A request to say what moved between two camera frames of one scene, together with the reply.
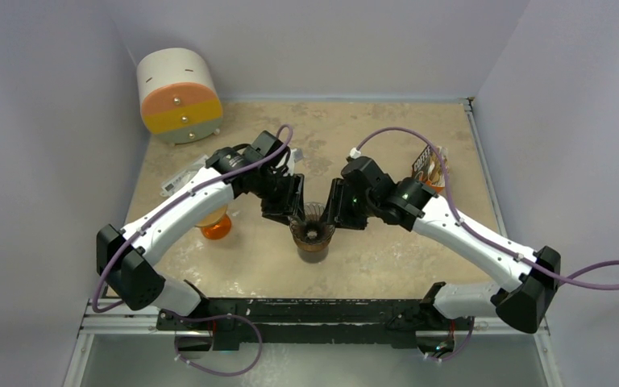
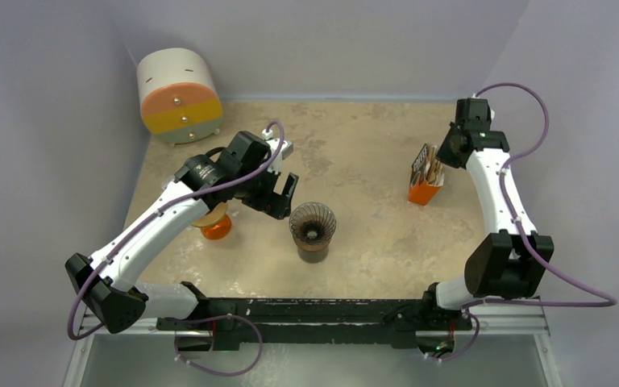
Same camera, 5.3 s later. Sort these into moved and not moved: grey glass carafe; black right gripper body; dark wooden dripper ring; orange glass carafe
Moved: black right gripper body
Not moved: orange glass carafe; dark wooden dripper ring; grey glass carafe
